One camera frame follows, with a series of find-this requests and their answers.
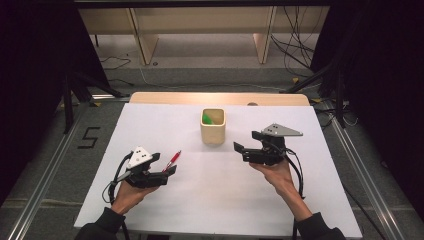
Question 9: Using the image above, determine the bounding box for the person's right hand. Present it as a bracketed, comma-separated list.
[249, 159, 300, 198]

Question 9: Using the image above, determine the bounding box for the hand-held gripper cable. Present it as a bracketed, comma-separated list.
[101, 151, 134, 205]
[283, 147, 306, 200]

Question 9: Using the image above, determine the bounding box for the thin black floor cable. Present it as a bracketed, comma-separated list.
[343, 185, 388, 240]

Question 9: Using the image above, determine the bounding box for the black metal stand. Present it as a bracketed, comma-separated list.
[279, 59, 348, 130]
[61, 71, 126, 135]

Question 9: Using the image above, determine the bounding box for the bundle of black cables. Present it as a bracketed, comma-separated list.
[270, 6, 322, 78]

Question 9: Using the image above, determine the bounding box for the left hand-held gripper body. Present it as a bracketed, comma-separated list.
[116, 145, 170, 189]

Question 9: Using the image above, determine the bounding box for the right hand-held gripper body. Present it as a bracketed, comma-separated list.
[242, 123, 304, 166]

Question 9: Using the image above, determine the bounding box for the white table cover board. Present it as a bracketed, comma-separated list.
[73, 102, 363, 239]

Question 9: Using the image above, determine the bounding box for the person's left hand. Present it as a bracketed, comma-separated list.
[110, 181, 160, 215]

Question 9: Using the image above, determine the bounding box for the light wooden table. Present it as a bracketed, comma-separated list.
[128, 92, 311, 107]

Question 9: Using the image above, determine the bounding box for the square wooden pen holder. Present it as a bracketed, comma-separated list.
[199, 108, 227, 146]

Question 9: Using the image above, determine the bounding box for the right hand-held gripper cable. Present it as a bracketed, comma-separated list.
[283, 147, 306, 200]

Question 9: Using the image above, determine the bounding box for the left hand-held gripper cable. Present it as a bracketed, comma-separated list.
[101, 151, 134, 205]

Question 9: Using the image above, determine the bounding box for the aluminium floor rail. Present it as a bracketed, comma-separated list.
[6, 99, 92, 240]
[328, 102, 406, 240]

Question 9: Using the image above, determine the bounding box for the long wooden desk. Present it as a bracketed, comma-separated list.
[78, 6, 331, 66]

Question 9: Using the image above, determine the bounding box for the black curtain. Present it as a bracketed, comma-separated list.
[310, 0, 424, 214]
[0, 0, 112, 208]

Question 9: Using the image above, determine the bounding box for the red pen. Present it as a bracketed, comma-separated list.
[162, 149, 183, 173]

